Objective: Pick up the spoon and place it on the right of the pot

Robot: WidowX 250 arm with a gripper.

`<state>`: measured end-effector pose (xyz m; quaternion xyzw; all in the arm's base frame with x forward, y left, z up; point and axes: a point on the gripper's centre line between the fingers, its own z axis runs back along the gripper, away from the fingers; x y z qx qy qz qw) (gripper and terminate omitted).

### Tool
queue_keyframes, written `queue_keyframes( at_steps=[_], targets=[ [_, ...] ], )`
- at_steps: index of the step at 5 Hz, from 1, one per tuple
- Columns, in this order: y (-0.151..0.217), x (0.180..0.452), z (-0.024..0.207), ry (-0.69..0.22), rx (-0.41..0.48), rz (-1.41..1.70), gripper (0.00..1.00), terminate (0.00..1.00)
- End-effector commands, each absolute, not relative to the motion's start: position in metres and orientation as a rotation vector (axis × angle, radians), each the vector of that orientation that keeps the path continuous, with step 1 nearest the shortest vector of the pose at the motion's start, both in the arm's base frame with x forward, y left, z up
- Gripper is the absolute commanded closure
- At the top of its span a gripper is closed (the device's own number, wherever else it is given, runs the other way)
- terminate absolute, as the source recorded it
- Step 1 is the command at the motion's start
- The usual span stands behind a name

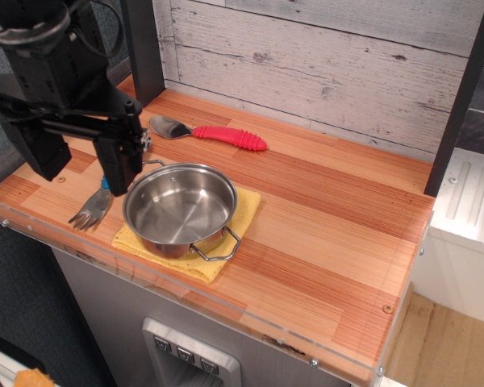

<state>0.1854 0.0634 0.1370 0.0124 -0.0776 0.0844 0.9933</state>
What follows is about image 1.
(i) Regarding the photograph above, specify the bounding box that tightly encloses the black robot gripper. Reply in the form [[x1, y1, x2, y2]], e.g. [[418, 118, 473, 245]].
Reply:
[[0, 38, 150, 197]]

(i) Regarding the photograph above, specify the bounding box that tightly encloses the red handled metal spoon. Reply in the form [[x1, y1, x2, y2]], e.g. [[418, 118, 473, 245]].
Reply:
[[149, 115, 268, 152]]

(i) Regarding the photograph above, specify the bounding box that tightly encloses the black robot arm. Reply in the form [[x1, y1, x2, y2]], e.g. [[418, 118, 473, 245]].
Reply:
[[0, 1, 151, 196]]

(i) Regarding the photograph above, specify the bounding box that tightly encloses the silver metal pot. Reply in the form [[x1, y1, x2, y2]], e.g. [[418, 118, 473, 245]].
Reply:
[[123, 160, 241, 262]]

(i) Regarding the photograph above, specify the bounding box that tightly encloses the grey cabinet front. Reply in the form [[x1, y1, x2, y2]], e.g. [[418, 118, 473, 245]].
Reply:
[[53, 249, 347, 386]]

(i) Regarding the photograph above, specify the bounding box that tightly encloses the yellow folded cloth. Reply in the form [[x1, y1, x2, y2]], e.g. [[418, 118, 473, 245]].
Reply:
[[111, 187, 261, 284]]

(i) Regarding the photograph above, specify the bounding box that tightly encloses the silver dispenser panel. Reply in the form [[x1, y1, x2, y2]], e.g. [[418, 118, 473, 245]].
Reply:
[[142, 318, 242, 386]]

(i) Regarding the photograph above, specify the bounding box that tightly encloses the orange object at corner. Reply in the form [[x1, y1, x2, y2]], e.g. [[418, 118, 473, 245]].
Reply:
[[13, 368, 56, 387]]

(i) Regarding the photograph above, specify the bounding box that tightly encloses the clear acrylic edge guard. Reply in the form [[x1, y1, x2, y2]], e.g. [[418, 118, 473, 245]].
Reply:
[[0, 189, 434, 386]]

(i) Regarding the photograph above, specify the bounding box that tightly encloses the white toy sink unit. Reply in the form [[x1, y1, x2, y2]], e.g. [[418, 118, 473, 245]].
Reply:
[[411, 149, 484, 322]]

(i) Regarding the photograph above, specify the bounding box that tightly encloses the blue handled metal fork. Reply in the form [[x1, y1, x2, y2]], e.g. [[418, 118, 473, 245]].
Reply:
[[68, 176, 112, 231]]

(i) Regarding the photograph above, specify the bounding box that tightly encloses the dark grey left post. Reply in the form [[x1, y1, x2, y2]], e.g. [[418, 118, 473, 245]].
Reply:
[[120, 0, 165, 106]]

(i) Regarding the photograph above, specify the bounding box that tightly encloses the dark grey post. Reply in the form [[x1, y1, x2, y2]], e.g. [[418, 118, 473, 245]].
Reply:
[[424, 13, 484, 198], [120, 0, 165, 106]]

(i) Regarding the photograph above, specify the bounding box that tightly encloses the black cable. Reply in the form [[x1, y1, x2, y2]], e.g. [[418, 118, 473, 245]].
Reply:
[[70, 0, 124, 60]]

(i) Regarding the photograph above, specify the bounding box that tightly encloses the dark grey right post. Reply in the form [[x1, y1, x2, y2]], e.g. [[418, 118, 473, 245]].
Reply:
[[424, 13, 484, 198]]

